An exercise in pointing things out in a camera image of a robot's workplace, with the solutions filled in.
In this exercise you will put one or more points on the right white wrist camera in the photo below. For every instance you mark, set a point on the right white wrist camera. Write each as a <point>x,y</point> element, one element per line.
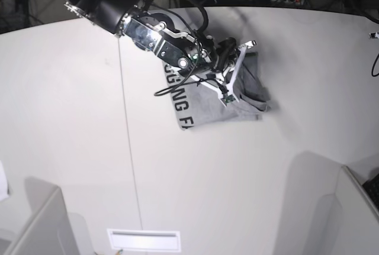
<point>223,84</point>

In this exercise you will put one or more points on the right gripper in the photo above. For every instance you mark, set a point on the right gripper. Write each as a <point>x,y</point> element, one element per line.
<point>217,56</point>

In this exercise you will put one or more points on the white slotted tray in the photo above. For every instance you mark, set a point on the white slotted tray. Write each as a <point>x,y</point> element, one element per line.
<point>145,241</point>

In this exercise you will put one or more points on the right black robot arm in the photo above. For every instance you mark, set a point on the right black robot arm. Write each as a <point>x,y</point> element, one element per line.
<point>187,53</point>

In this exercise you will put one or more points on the grey T-shirt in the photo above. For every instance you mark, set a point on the grey T-shirt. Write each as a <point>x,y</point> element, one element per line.
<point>197,104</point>

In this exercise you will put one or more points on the left grey chair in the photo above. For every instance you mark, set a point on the left grey chair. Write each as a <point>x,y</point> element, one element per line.
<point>38,222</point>

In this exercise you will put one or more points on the black keyboard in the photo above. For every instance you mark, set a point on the black keyboard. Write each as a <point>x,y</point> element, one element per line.
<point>372,189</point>

